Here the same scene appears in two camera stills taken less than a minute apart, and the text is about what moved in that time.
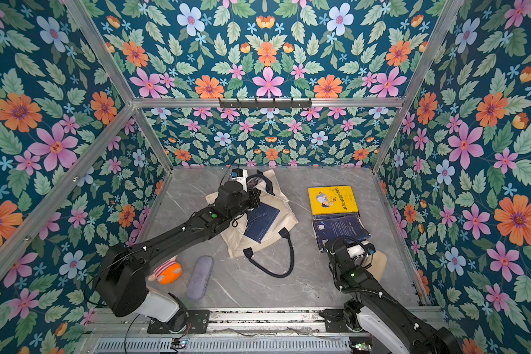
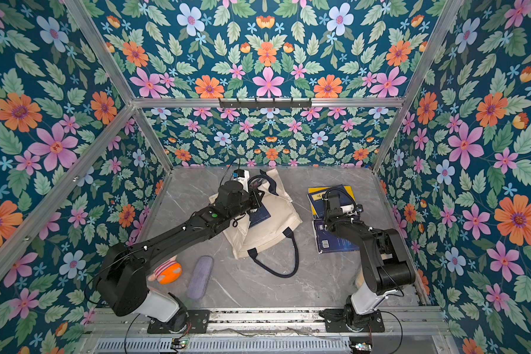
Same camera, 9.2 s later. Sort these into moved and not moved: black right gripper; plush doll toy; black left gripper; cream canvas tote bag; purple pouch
Moved: cream canvas tote bag; black right gripper
Not moved: black left gripper; purple pouch; plush doll toy
